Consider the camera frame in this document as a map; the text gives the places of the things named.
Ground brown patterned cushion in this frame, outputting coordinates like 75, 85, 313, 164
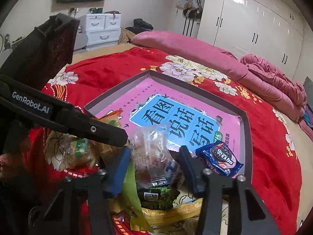
119, 28, 140, 44

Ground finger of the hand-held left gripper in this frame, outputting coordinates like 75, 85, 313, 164
56, 108, 129, 148

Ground orange green snack packet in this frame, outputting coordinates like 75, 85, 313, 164
98, 110, 123, 128

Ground yellow snack packet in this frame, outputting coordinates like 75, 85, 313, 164
142, 198, 203, 228

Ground green label bread packet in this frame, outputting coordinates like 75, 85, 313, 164
48, 132, 98, 172

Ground long pink pillow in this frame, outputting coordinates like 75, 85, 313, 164
131, 31, 247, 89

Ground colourful clothes pile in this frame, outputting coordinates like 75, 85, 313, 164
303, 108, 313, 129

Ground white drawer cabinet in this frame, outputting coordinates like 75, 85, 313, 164
77, 13, 122, 51

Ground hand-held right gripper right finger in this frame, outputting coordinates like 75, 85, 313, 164
179, 146, 282, 235

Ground grey headboard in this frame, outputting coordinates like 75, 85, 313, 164
303, 77, 313, 103

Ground red floral blanket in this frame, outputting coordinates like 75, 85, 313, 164
22, 48, 304, 235

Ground dark brown wooden furniture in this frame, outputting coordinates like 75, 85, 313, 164
0, 13, 81, 91

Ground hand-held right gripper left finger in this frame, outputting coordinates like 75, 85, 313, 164
27, 146, 131, 235

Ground clear cake packet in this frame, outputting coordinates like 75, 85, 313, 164
128, 125, 184, 189

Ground dark green snack packet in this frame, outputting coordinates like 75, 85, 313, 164
137, 186, 181, 210

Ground shallow grey cardboard box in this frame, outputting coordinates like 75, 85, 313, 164
83, 70, 253, 184

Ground folded pink quilt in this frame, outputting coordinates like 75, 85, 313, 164
241, 53, 307, 123

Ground pink picture book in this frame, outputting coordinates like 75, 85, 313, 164
94, 76, 245, 179

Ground light green snack packet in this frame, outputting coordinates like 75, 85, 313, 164
122, 162, 154, 233

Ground dark clothing pile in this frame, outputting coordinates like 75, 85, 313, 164
133, 18, 153, 32

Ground blue cookie packet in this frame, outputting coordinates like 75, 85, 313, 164
195, 141, 244, 178

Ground white wardrobe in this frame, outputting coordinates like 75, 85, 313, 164
197, 0, 306, 84

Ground hanging bags on hooks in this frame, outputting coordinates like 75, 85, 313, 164
177, 0, 203, 19

